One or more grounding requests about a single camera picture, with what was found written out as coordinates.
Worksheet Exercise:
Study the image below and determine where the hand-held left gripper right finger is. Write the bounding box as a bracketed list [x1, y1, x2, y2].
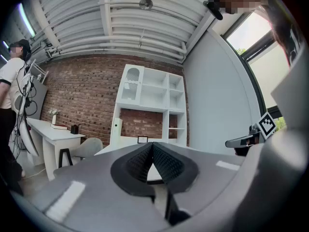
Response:
[153, 142, 244, 226]

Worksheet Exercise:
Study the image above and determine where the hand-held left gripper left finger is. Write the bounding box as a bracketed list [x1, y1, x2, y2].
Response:
[43, 142, 169, 232]

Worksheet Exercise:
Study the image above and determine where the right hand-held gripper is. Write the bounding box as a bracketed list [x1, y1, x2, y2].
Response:
[225, 111, 277, 148]

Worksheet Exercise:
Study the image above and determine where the grey chair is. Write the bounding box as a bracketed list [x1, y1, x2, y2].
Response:
[59, 137, 104, 168]

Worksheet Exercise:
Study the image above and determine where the tall white box, green button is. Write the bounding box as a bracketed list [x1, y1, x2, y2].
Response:
[111, 116, 123, 145]

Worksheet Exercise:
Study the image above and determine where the white side desk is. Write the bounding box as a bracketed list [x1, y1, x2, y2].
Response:
[26, 117, 86, 181]

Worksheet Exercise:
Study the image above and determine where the red book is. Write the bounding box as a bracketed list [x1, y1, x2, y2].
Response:
[50, 123, 68, 131]

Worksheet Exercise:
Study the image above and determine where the white vase with flowers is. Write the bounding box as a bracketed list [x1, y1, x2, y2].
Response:
[47, 108, 60, 125]

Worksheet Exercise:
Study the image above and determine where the white shelf unit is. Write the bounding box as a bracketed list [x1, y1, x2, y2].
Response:
[110, 64, 188, 147]

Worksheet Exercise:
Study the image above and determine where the person's black printed t-shirt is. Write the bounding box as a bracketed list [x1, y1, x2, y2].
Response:
[286, 23, 306, 67]

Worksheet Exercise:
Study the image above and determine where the black framed window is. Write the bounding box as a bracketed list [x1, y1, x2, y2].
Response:
[223, 10, 293, 131]

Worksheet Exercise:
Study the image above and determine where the round ceiling fixture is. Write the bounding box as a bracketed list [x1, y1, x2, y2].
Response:
[139, 0, 154, 10]

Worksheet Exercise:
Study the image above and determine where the black head-worn camera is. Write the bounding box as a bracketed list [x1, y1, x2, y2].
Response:
[203, 0, 224, 21]

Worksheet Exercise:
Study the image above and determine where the white wire rack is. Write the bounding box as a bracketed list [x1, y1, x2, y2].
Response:
[30, 61, 49, 84]

